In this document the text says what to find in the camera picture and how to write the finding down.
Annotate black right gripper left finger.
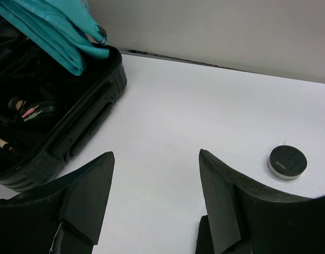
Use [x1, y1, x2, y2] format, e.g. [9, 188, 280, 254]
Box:
[0, 152, 115, 253]

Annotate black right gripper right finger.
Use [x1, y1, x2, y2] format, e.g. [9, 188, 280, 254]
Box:
[196, 150, 325, 253]

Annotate black hard-shell suitcase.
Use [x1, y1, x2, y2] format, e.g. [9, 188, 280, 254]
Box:
[0, 15, 127, 192]

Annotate turquoise shorts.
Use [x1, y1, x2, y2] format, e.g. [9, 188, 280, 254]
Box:
[0, 1, 109, 76]

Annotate round black white tin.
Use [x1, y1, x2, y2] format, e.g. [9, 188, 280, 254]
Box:
[267, 145, 308, 180]

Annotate cables with audio plugs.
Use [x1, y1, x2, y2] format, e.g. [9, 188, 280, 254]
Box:
[0, 96, 59, 159]

